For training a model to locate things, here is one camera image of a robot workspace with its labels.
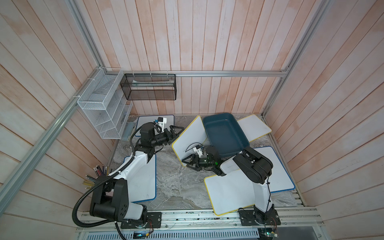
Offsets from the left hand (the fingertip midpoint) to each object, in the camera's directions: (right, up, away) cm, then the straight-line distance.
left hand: (182, 134), depth 79 cm
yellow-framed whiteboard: (+27, -32, +2) cm, 42 cm away
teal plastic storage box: (+30, 0, +29) cm, 42 cm away
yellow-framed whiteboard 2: (+55, +4, +35) cm, 65 cm away
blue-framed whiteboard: (-34, +10, +40) cm, 54 cm away
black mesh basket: (-22, +31, +17) cm, 42 cm away
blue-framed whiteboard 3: (+58, -28, +9) cm, 65 cm away
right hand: (+1, -18, +10) cm, 21 cm away
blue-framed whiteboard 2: (-24, -30, +7) cm, 39 cm away
